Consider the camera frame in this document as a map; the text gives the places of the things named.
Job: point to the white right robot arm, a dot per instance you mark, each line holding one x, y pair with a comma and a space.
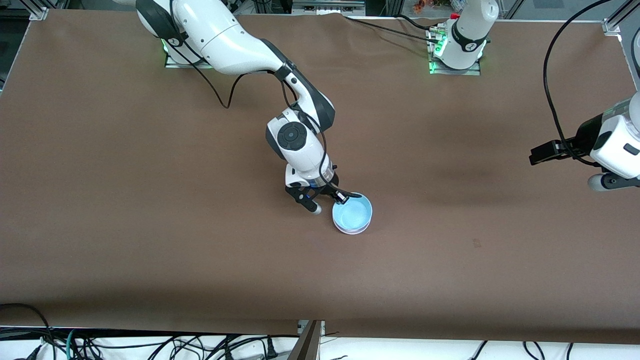
225, 40

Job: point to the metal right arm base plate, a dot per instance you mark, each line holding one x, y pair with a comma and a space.
175, 64

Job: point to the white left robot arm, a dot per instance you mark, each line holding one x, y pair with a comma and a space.
470, 30

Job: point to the aluminium frame corner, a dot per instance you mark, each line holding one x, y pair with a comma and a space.
39, 14
612, 25

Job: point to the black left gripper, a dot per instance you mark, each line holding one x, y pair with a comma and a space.
583, 135

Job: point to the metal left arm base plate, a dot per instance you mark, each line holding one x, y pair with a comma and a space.
455, 72

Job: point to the grey background device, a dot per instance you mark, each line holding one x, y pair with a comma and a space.
325, 7

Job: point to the pink bowl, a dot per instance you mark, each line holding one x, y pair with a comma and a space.
352, 232

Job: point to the aluminium bracket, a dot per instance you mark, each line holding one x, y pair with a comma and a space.
301, 326

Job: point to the black power plug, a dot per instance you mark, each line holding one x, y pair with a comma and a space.
271, 348

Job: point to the light blue bowl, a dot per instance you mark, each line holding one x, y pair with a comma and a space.
352, 212

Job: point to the brown support beam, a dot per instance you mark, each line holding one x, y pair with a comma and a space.
306, 345

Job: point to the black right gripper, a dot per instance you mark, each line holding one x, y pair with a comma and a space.
330, 183

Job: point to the brown table cover mat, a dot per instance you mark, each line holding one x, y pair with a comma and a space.
150, 200

